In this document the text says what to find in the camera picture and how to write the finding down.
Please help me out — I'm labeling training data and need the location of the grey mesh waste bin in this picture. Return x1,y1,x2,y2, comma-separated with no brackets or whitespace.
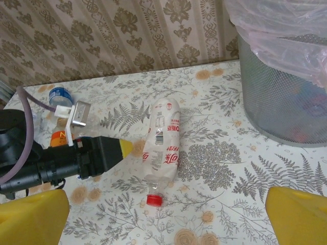
237,33,327,149

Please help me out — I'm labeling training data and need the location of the orange label bottle gold cap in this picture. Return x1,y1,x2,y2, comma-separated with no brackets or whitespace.
50,116,72,149

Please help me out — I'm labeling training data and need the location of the floral table cover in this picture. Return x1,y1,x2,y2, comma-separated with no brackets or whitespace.
0,60,327,245

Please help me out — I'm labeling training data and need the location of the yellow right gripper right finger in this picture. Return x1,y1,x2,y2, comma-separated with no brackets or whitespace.
265,186,327,245

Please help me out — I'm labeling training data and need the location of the aluminium frame post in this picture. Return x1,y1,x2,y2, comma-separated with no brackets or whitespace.
0,80,15,103

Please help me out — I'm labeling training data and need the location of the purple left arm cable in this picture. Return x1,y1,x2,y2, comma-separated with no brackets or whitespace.
0,86,57,185

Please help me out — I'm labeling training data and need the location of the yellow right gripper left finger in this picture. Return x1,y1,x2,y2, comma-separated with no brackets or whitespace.
0,189,70,245

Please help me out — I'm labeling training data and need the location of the white wrap bottle red cap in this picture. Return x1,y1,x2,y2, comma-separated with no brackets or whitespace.
142,96,182,207

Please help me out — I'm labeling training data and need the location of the blue label water bottle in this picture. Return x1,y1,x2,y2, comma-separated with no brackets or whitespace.
48,86,74,108

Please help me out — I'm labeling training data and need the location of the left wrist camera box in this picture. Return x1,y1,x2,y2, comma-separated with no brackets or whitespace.
55,101,92,148

